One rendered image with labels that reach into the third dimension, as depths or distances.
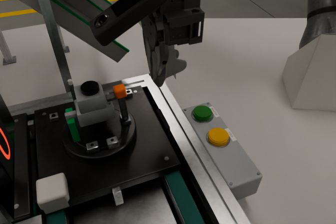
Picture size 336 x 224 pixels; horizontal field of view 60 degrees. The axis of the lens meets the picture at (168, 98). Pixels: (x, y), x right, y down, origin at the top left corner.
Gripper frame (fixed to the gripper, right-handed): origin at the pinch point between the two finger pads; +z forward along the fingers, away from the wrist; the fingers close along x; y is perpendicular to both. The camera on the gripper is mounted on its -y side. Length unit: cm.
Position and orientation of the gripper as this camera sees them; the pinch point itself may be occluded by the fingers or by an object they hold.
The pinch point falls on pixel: (154, 81)
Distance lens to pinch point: 53.6
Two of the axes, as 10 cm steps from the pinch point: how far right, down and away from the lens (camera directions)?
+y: 9.3, -2.4, 2.7
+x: -3.6, -6.2, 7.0
